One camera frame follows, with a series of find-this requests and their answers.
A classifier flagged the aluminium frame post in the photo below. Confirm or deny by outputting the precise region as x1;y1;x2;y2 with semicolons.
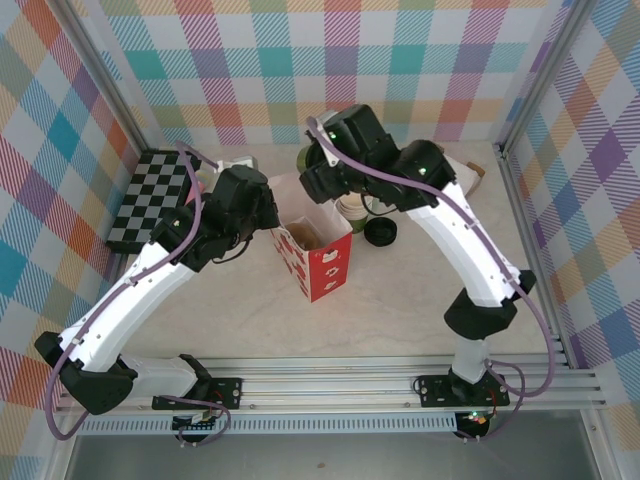
497;0;596;156
59;0;162;154

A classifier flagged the aluminium side rail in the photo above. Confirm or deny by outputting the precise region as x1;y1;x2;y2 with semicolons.
496;143;574;370

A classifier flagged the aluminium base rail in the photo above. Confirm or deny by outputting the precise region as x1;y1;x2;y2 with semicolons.
54;355;609;415

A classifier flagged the red white paper bag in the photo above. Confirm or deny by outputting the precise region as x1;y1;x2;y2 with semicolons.
269;169;354;304

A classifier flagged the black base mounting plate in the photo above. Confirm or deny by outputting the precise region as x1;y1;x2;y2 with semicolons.
416;374;511;409
151;377;245;412

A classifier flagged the white slotted cable duct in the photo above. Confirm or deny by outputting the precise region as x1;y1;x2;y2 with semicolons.
78;417;459;436

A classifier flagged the black grey chessboard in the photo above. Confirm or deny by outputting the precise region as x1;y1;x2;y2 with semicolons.
105;151;204;256

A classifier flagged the purple cable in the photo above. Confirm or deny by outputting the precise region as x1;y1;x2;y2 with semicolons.
44;139;234;449
305;115;557;444

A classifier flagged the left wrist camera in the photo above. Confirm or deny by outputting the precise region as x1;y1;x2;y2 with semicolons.
215;154;260;175

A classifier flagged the stack of paper cups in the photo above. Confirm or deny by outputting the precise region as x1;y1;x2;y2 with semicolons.
335;194;372;218

